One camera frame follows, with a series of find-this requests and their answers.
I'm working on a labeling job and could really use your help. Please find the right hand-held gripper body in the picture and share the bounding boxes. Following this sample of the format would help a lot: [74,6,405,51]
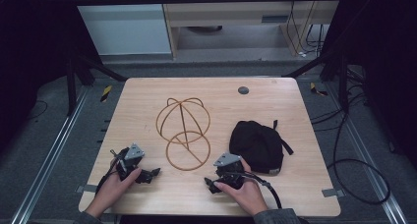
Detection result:
[213,152,246,190]

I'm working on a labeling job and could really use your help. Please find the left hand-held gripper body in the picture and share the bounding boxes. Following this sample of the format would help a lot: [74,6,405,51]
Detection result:
[109,142,146,182]

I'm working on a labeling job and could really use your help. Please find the dark curtain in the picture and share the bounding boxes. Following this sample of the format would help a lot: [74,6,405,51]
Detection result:
[319,0,417,171]
[0,0,102,154]

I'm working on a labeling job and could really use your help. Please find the hanging desk cables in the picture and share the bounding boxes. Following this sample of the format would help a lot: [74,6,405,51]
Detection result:
[285,0,327,59]

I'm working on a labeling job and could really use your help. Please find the aluminium floor rail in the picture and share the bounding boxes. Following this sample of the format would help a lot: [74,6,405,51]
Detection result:
[11,87,90,224]
[324,81,409,224]

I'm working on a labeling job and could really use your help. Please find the person's right hand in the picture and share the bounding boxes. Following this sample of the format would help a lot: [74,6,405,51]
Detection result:
[212,158,268,216]

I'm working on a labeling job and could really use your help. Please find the yellow black striped tape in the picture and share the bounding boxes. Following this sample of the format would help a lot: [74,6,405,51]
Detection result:
[99,84,113,103]
[309,82,329,97]

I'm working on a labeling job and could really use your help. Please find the white cabinet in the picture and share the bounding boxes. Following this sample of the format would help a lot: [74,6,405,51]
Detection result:
[68,0,173,57]

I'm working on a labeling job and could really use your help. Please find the black metal stand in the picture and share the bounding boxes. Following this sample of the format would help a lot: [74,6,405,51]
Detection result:
[65,51,127,117]
[282,50,350,114]

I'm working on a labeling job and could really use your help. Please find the wooden wire hat stand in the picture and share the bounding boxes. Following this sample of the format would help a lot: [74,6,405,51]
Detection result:
[155,96,211,172]

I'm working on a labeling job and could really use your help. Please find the looped black floor cable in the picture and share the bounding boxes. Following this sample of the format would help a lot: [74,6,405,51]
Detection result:
[326,114,391,206]

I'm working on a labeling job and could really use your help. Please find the right hand-held gripper cable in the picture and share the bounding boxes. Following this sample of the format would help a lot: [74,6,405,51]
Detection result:
[229,171,283,210]

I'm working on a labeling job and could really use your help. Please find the left hand-held gripper cable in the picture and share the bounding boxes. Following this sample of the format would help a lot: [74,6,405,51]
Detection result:
[94,148,123,196]

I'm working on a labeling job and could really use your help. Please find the black cap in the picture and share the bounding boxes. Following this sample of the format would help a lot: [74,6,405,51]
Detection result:
[228,119,295,177]

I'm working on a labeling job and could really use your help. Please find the hand-held gripper cable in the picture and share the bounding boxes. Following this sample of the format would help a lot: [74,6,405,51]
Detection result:
[229,171,283,210]
[94,148,123,196]

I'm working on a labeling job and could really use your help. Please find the thin black floor cables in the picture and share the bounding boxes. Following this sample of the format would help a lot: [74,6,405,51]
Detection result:
[309,66,370,133]

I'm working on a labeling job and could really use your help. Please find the thin black floor cable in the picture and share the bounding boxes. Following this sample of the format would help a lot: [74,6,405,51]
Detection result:
[28,99,49,121]

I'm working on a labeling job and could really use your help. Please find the grey table bracket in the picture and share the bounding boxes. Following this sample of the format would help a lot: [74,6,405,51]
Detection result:
[76,184,98,195]
[321,188,346,198]

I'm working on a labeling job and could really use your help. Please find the person's left hand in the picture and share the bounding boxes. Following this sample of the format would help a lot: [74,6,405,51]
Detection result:
[85,167,144,217]

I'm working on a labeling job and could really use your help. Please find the wooden desk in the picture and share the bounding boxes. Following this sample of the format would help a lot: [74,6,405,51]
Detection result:
[159,0,344,59]

